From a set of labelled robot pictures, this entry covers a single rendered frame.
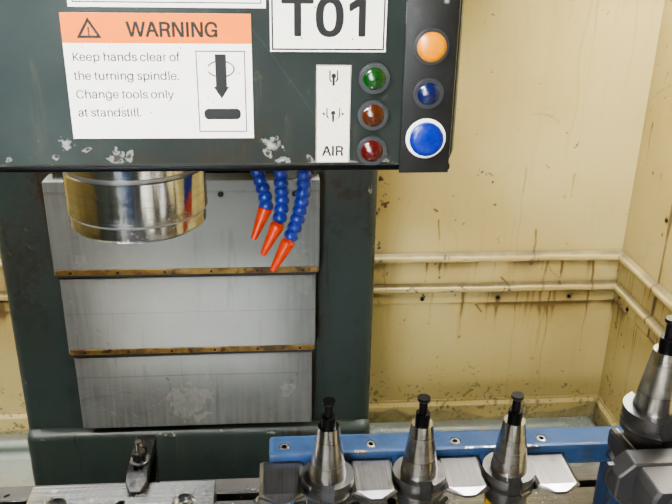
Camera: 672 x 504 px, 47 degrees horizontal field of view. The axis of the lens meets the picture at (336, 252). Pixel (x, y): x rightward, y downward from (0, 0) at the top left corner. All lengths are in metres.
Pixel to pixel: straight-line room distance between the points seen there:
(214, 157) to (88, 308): 0.84
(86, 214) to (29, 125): 0.19
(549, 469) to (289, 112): 0.56
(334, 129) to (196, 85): 0.12
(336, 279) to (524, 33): 0.69
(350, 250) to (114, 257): 0.43
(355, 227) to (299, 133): 0.77
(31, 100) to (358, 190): 0.82
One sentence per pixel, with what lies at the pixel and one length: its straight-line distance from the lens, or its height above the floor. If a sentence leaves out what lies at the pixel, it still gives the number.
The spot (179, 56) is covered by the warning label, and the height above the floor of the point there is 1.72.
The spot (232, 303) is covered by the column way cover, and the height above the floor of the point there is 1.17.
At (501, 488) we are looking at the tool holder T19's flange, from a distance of 0.98.
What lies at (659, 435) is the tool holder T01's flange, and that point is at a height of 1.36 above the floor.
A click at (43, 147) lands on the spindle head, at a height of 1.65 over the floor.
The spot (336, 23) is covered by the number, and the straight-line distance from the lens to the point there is 0.68.
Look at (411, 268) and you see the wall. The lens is 1.90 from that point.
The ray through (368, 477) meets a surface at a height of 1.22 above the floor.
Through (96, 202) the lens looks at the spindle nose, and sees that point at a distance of 0.87.
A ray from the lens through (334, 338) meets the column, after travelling 1.55.
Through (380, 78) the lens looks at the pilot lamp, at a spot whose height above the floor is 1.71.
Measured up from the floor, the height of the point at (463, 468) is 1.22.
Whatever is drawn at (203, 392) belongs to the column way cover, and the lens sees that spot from 1.57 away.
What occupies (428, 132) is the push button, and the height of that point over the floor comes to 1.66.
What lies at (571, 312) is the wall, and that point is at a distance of 2.07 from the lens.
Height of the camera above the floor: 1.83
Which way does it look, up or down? 23 degrees down
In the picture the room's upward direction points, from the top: 1 degrees clockwise
